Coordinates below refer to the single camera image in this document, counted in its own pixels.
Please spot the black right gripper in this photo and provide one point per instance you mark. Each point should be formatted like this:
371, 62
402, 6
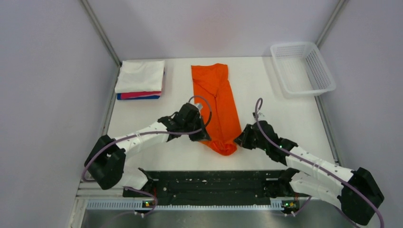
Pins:
243, 138

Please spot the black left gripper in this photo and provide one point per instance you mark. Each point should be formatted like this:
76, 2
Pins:
200, 137

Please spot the orange t-shirt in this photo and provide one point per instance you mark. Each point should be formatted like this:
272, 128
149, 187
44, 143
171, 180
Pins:
212, 83

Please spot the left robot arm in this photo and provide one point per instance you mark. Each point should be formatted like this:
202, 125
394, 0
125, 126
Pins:
108, 161

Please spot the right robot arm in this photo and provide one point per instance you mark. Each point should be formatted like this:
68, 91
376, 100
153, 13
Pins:
354, 193

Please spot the folded magenta t-shirt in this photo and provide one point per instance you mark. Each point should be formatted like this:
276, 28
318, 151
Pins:
136, 94

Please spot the folded white t-shirt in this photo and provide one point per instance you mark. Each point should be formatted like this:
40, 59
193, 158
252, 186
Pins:
140, 76

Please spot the folded blue t-shirt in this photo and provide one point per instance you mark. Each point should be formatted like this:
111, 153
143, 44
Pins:
149, 97

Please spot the white plastic basket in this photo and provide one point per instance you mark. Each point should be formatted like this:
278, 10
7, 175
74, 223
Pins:
301, 70

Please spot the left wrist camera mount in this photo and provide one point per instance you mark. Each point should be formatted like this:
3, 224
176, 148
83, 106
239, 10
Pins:
199, 106

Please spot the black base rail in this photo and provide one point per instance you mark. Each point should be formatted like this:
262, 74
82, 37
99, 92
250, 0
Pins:
219, 188

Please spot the white cable duct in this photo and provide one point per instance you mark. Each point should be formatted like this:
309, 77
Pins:
144, 205

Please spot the left aluminium frame post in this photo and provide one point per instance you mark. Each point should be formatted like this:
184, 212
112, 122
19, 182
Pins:
100, 31

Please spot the aluminium frame post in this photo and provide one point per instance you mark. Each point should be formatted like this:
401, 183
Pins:
331, 22
100, 31

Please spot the right aluminium frame post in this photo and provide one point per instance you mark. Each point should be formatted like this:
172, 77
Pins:
331, 22

